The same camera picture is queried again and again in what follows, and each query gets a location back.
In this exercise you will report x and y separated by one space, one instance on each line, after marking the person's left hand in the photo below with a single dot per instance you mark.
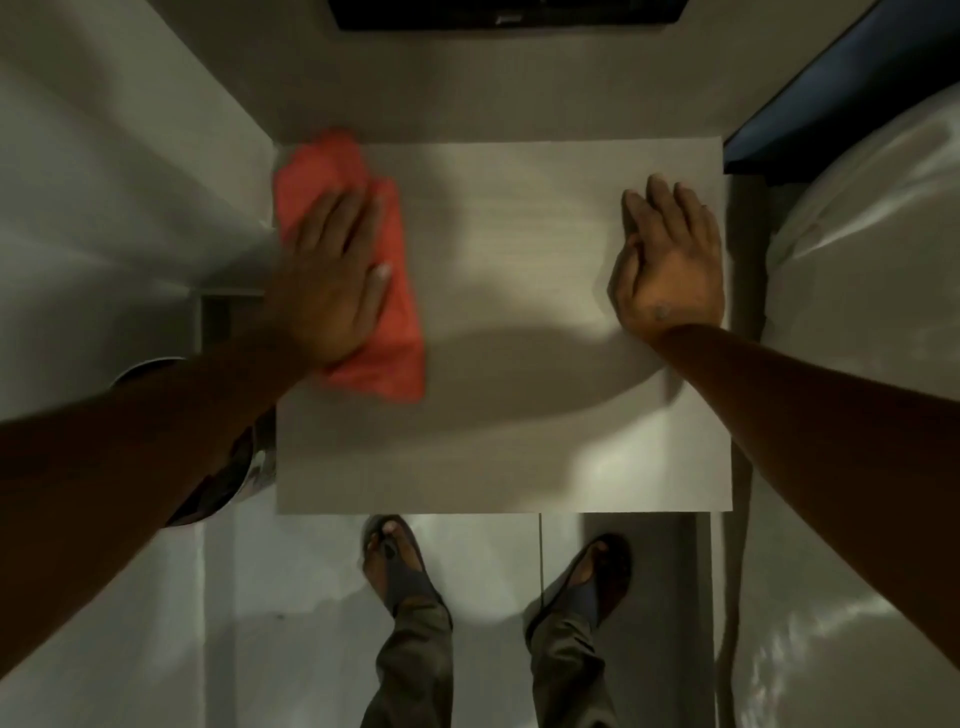
330 292

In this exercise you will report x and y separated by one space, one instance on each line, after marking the person's right hand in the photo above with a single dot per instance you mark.
675 277

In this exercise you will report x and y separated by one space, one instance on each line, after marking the person's left thumb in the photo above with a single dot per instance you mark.
379 296

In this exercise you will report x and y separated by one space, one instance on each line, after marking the person's right thumb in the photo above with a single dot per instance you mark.
624 274

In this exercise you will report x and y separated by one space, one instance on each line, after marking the person's right little finger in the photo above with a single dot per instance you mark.
710 225

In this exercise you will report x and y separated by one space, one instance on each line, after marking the person's right middle finger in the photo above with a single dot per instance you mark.
664 201

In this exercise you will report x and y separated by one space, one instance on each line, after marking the red cleaning cloth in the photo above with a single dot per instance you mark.
401 352

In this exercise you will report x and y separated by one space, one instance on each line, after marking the person's right forearm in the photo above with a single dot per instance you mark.
825 442

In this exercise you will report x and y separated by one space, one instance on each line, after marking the person's left forearm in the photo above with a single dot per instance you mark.
135 442

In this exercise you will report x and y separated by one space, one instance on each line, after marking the bed with white sheet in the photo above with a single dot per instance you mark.
862 300

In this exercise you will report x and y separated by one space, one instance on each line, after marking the dark blue headboard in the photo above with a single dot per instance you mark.
847 82

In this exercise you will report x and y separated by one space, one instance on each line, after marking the patterned round waste bin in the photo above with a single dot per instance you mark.
244 469

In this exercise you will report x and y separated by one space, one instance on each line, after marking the black framed screen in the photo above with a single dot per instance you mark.
510 13

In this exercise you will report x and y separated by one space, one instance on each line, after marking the dark sandal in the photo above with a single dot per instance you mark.
401 570
592 581

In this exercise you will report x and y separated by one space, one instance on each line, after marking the person's left leg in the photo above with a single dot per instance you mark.
412 667

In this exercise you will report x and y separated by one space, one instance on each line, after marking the person's leg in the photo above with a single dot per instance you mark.
566 675
412 667

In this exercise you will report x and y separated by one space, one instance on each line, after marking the person's right leg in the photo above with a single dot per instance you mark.
566 675

